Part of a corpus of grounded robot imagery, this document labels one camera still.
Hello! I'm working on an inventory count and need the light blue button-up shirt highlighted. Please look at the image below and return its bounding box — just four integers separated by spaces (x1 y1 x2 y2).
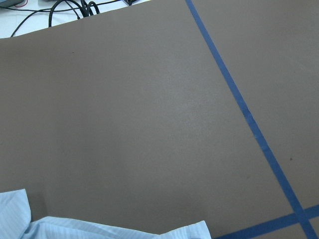
0 189 211 239

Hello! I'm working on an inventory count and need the black smartphone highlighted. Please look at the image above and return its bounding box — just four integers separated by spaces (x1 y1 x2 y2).
124 0 137 5

